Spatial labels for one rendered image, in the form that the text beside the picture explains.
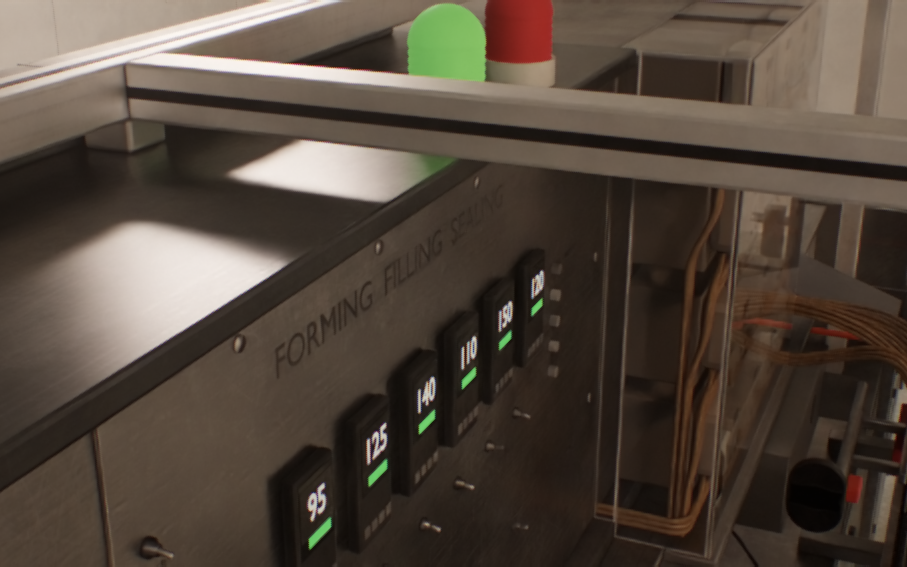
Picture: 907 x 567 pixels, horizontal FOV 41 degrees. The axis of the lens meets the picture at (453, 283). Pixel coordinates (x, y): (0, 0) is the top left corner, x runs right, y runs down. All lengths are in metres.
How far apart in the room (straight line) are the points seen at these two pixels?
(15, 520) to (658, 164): 0.38
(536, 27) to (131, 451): 0.57
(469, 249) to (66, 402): 0.47
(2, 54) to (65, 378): 3.99
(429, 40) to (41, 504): 0.47
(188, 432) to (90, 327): 0.08
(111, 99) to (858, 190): 0.47
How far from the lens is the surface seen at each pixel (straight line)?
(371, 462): 0.79
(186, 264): 0.64
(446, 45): 0.88
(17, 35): 4.55
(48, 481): 0.54
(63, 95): 0.80
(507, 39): 1.02
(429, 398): 0.86
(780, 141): 0.67
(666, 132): 0.68
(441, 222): 0.85
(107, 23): 4.91
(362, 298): 0.76
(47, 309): 0.60
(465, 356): 0.91
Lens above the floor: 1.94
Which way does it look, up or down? 21 degrees down
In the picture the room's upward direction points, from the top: straight up
